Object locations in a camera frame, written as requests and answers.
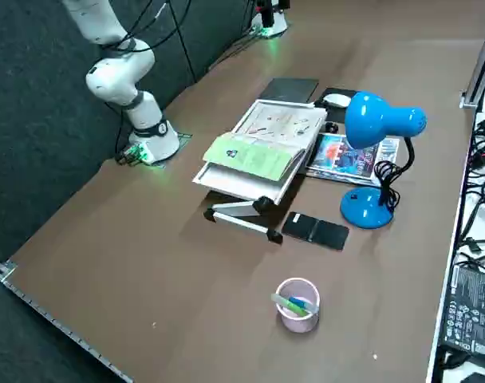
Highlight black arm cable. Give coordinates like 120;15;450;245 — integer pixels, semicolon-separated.
101;0;196;83

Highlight small blue orange comic book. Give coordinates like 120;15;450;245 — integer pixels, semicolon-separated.
310;133;383;177

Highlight black lamp power cable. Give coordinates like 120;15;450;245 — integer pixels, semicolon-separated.
373;159;404;211

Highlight white computer mouse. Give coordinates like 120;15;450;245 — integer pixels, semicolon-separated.
321;93;352;109

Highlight black folding phone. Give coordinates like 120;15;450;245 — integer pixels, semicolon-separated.
281;211;350;251

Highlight green highlighter pen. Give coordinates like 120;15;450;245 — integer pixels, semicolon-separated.
270;294;310;318

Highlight metal table edge rail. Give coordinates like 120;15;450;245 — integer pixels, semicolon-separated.
0;255;134;383

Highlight blue desk lamp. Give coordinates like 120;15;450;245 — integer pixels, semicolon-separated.
340;90;428;231

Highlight large wrapped comic magazine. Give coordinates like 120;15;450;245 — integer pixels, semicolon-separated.
305;133;401;187

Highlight aluminium profile post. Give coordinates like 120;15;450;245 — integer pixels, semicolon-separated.
460;0;485;109

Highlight black cable tangle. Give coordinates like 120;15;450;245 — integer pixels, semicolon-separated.
455;113;485;264

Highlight black labelled power adapter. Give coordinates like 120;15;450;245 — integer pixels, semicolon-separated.
440;261;485;356

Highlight black mouse pad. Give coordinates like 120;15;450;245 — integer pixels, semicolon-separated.
313;87;359;123

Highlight pink mesh pen cup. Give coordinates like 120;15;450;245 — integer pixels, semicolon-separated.
275;278;321;334

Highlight grey laptop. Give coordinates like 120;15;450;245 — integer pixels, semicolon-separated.
261;77;320;104

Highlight blue pen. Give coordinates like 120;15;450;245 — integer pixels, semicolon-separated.
288;296;319;314

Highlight green cover recipe book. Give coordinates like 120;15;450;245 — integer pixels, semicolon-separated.
202;99;329;181

